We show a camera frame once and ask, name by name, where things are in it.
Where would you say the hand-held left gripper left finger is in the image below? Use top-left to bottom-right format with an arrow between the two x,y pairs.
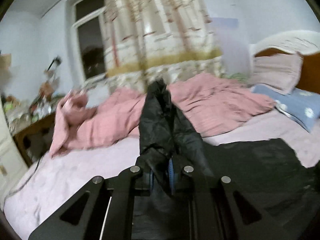
28,166 -> 153,240

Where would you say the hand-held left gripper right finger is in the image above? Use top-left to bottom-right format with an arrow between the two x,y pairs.
168,159 -> 292,240

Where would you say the black puffer jacket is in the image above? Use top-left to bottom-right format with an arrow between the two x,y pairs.
130,78 -> 320,240

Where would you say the pink plaid quilt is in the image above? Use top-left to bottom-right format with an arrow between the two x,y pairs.
49,73 -> 276,158

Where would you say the bed with pink sheet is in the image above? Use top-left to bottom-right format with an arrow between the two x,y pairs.
4,105 -> 320,240

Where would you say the wooden desk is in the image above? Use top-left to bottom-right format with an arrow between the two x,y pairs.
12,112 -> 57,167

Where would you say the desk clutter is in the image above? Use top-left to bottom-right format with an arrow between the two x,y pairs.
0,79 -> 64,130

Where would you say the white cabinet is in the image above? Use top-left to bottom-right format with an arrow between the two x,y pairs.
0,99 -> 28,197

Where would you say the blue floral pillow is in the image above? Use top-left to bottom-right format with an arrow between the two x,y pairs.
251,84 -> 320,133

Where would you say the beige pillow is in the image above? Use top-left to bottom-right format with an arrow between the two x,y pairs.
250,52 -> 304,96

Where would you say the desk lamp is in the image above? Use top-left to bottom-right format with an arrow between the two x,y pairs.
43,56 -> 62,82

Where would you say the tree print curtain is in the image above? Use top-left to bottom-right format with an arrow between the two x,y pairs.
103,0 -> 225,94

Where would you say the white framed window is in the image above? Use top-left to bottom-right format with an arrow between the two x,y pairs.
65,0 -> 108,87

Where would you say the white and wood headboard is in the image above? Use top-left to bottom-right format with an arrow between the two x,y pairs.
249,29 -> 320,98

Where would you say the black cable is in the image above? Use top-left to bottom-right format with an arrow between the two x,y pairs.
4,152 -> 43,202

